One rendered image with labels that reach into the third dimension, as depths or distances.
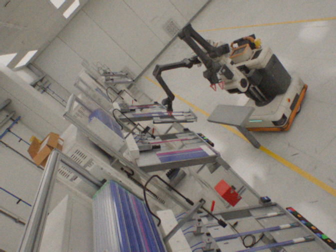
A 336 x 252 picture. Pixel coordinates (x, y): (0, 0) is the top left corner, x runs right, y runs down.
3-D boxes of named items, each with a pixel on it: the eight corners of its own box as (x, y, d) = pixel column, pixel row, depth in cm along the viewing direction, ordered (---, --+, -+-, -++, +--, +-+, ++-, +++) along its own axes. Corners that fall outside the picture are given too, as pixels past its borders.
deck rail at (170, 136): (192, 136, 299) (192, 130, 297) (192, 136, 297) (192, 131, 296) (127, 143, 281) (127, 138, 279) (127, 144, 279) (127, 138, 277)
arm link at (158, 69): (158, 68, 263) (152, 63, 269) (156, 80, 272) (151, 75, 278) (194, 61, 285) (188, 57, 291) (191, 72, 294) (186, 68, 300)
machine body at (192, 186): (212, 186, 326) (178, 157, 302) (242, 221, 262) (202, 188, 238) (175, 225, 328) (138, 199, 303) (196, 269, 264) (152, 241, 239)
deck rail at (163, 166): (219, 160, 237) (219, 154, 235) (220, 161, 235) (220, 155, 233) (138, 172, 219) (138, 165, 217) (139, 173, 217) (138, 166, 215)
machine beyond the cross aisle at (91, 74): (147, 93, 791) (97, 45, 716) (154, 98, 715) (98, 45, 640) (116, 127, 794) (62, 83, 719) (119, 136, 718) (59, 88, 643)
